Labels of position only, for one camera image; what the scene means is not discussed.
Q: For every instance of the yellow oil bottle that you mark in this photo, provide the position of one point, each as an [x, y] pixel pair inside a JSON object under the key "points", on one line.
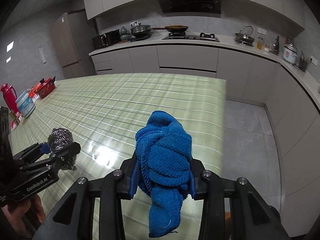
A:
{"points": [[260, 45]]}

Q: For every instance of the red enamel pot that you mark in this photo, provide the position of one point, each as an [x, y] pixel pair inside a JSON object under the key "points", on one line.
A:
{"points": [[46, 87]]}

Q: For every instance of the dark pot with lid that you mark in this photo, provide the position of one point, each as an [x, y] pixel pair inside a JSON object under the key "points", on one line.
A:
{"points": [[140, 30]]}

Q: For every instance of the dark glass bottle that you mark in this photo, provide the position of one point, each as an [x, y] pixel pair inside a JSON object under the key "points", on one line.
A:
{"points": [[276, 46]]}

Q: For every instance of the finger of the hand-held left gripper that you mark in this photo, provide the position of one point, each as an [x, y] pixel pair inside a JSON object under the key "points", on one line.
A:
{"points": [[67, 151], [45, 148]]}

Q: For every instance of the white and blue tub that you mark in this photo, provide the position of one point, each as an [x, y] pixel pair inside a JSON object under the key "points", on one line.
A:
{"points": [[25, 105]]}

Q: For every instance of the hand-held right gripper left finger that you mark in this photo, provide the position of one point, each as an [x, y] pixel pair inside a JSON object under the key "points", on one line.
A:
{"points": [[133, 180]]}

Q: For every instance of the person's left hand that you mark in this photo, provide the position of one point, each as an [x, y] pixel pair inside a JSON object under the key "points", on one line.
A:
{"points": [[35, 210]]}

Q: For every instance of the black microwave oven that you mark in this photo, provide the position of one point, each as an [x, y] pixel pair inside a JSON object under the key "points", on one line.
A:
{"points": [[106, 39]]}

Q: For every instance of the beige refrigerator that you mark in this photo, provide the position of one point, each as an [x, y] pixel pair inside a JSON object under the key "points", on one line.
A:
{"points": [[67, 42]]}

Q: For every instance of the black wok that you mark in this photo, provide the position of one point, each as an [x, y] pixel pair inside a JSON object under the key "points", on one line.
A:
{"points": [[176, 28]]}

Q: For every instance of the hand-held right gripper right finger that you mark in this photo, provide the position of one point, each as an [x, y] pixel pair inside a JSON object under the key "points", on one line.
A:
{"points": [[193, 182]]}

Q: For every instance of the blue knitted cloth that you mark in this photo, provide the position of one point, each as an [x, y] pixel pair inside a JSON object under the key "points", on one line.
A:
{"points": [[165, 150]]}

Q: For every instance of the green checked tablecloth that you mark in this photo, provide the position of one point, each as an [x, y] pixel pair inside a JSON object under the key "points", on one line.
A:
{"points": [[120, 100]]}

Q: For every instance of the black gas stove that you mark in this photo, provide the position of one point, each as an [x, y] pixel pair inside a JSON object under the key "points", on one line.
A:
{"points": [[190, 38]]}

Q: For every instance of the white rice cooker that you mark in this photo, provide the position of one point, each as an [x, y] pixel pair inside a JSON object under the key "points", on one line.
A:
{"points": [[290, 55]]}

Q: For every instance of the steel wool scrubber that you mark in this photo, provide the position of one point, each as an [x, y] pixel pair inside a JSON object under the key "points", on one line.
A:
{"points": [[60, 137]]}

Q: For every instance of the red thermos flask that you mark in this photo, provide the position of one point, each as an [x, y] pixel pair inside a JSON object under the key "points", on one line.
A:
{"points": [[8, 97]]}

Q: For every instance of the grey ceramic teapot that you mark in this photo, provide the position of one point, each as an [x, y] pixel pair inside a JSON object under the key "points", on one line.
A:
{"points": [[124, 34]]}

